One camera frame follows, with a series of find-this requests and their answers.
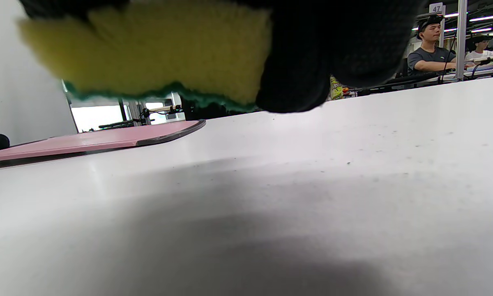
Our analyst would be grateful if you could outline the person's right hand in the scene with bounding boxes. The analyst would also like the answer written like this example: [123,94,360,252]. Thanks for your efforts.
[18,0,424,114]

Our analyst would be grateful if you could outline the yellow and green sponge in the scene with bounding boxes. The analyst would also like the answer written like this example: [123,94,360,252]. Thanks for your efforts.
[18,1,272,112]

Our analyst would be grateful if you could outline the yellow snack packet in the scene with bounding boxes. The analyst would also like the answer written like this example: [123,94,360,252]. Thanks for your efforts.
[329,76,344,101]

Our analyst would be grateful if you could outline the pink mat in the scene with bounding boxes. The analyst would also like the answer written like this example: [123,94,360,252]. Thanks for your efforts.
[0,120,207,170]

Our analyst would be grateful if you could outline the black cable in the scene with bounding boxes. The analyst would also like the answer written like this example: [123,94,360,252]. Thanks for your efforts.
[355,71,456,96]

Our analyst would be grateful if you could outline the metal post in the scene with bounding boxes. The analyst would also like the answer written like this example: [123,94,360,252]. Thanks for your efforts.
[456,0,468,81]

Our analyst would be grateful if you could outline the black camera stand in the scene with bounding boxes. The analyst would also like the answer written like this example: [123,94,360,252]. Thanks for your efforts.
[98,105,184,130]

